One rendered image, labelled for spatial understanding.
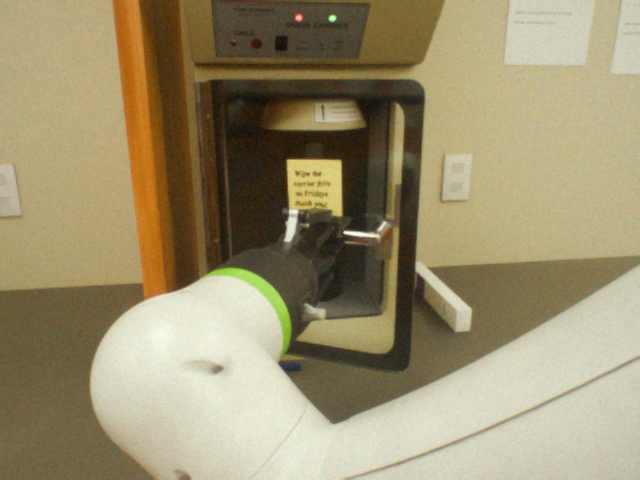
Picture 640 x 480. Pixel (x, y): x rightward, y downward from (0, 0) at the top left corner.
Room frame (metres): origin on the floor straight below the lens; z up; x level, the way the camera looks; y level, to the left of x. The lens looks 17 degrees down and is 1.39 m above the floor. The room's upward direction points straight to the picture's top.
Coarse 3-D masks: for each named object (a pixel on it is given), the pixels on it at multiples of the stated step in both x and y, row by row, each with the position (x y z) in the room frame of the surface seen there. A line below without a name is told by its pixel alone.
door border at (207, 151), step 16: (208, 96) 0.73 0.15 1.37; (208, 112) 0.73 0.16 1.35; (208, 128) 0.73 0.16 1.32; (208, 144) 0.73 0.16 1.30; (208, 160) 0.73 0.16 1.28; (208, 176) 0.73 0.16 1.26; (208, 192) 0.73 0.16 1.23; (208, 208) 0.73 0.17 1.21; (208, 224) 0.73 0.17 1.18; (208, 256) 0.73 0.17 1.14
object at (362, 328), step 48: (240, 96) 0.72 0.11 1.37; (288, 96) 0.69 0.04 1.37; (336, 96) 0.67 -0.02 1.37; (384, 96) 0.65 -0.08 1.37; (240, 144) 0.72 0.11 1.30; (288, 144) 0.69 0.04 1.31; (336, 144) 0.67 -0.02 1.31; (384, 144) 0.65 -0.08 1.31; (240, 192) 0.72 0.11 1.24; (288, 192) 0.69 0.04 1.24; (384, 192) 0.65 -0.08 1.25; (240, 240) 0.72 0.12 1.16; (384, 240) 0.65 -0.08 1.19; (336, 288) 0.67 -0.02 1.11; (384, 288) 0.65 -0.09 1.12; (336, 336) 0.67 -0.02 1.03; (384, 336) 0.65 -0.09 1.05
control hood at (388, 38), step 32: (192, 0) 0.66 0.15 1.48; (224, 0) 0.66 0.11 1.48; (256, 0) 0.67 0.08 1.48; (288, 0) 0.67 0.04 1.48; (320, 0) 0.68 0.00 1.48; (352, 0) 0.68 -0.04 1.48; (384, 0) 0.69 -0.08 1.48; (416, 0) 0.69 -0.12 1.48; (192, 32) 0.69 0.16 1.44; (384, 32) 0.72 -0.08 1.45; (416, 32) 0.73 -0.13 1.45; (416, 64) 0.79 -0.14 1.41
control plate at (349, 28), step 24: (216, 24) 0.68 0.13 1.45; (240, 24) 0.69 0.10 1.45; (264, 24) 0.69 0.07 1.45; (288, 24) 0.70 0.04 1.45; (312, 24) 0.70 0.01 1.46; (336, 24) 0.70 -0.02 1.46; (360, 24) 0.71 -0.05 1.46; (216, 48) 0.71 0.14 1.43; (240, 48) 0.71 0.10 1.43; (264, 48) 0.72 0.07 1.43; (288, 48) 0.72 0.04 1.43; (312, 48) 0.73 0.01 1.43; (336, 48) 0.73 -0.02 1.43; (360, 48) 0.74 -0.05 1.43
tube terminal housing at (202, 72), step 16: (208, 64) 0.75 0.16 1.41; (224, 64) 0.75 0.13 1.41; (240, 64) 0.76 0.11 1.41; (256, 64) 0.76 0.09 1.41; (272, 64) 0.76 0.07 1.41; (288, 64) 0.77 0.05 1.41; (304, 64) 0.77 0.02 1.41; (320, 64) 0.77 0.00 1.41; (336, 64) 0.78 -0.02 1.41; (352, 64) 0.78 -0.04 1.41; (368, 64) 0.79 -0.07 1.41; (384, 64) 0.79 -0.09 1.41; (400, 64) 0.81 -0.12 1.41
